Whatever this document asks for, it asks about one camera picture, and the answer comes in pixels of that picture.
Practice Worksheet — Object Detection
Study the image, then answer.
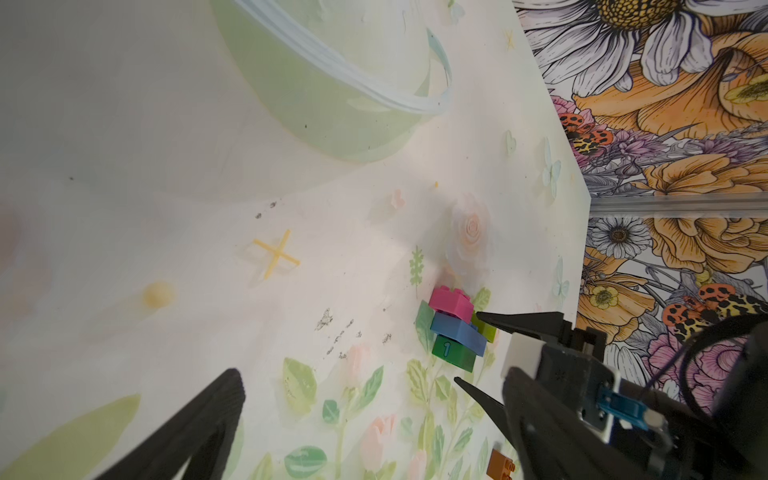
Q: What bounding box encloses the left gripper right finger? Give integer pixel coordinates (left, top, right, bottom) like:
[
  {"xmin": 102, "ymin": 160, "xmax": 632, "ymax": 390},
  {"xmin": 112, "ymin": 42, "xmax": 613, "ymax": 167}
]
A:
[{"xmin": 502, "ymin": 367, "xmax": 648, "ymax": 479}]

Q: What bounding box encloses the orange lego brick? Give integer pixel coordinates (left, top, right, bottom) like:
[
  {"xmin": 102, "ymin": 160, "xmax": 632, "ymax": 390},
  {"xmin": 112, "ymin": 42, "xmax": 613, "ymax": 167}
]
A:
[{"xmin": 485, "ymin": 449, "xmax": 517, "ymax": 480}]

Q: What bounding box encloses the lime green lego brick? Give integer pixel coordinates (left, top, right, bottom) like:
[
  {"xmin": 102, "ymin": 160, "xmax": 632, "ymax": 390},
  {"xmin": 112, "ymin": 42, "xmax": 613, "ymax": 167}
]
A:
[{"xmin": 472, "ymin": 313, "xmax": 497, "ymax": 343}]

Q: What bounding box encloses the light blue long lego brick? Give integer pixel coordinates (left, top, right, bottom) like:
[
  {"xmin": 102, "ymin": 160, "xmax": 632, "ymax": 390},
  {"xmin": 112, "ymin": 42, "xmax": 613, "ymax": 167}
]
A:
[{"xmin": 430, "ymin": 312, "xmax": 487, "ymax": 357}]

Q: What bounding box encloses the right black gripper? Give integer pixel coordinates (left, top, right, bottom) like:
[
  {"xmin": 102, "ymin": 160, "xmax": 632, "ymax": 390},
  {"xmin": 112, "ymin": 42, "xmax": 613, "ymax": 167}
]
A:
[{"xmin": 453, "ymin": 311, "xmax": 606, "ymax": 435}]

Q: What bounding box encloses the pink lego brick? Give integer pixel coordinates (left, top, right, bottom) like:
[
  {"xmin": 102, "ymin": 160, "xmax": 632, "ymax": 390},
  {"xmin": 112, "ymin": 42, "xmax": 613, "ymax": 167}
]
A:
[{"xmin": 428, "ymin": 285, "xmax": 474, "ymax": 324}]

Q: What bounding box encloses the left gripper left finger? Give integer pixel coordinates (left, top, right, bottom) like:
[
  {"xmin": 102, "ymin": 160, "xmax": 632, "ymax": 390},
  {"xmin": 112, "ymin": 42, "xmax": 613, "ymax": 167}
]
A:
[{"xmin": 100, "ymin": 368, "xmax": 246, "ymax": 480}]

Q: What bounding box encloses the clear glass bowl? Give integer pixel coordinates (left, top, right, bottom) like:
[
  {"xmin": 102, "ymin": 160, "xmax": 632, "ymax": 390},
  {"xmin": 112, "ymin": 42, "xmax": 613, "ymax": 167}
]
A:
[{"xmin": 211, "ymin": 1, "xmax": 454, "ymax": 163}]

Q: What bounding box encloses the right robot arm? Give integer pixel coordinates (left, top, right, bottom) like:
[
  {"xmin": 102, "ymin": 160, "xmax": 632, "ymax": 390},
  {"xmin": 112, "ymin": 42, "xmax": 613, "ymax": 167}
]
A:
[{"xmin": 463, "ymin": 312, "xmax": 767, "ymax": 479}]

